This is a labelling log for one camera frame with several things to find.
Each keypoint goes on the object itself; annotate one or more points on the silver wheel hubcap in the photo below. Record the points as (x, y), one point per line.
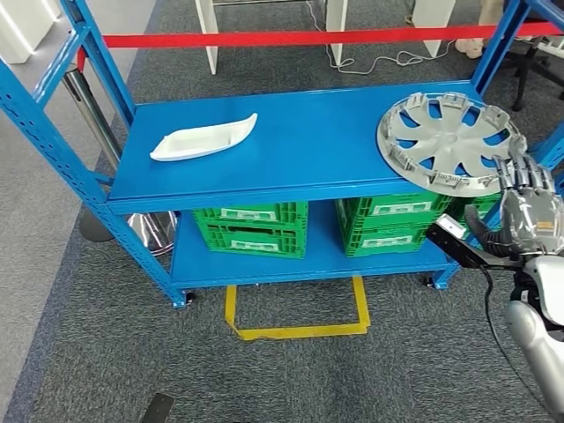
(445, 146)

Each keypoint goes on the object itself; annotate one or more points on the blue metal shelf rack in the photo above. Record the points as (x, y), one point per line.
(286, 146)

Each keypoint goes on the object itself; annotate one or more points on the white plastic trim part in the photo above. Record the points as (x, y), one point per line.
(198, 143)

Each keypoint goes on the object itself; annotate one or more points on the red barrier belt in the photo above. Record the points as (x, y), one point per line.
(264, 39)

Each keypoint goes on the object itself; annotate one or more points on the white desk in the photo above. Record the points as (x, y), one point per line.
(434, 23)
(207, 35)

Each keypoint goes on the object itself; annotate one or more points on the black robot left foot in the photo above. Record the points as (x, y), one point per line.
(158, 408)

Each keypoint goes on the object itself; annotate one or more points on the person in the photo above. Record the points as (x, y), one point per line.
(469, 48)

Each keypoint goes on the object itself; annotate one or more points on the black office chair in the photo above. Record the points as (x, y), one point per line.
(524, 76)

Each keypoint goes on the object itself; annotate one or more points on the white power strip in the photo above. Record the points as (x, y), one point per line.
(550, 46)

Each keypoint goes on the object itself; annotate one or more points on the black stanchion post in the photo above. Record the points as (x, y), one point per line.
(94, 227)

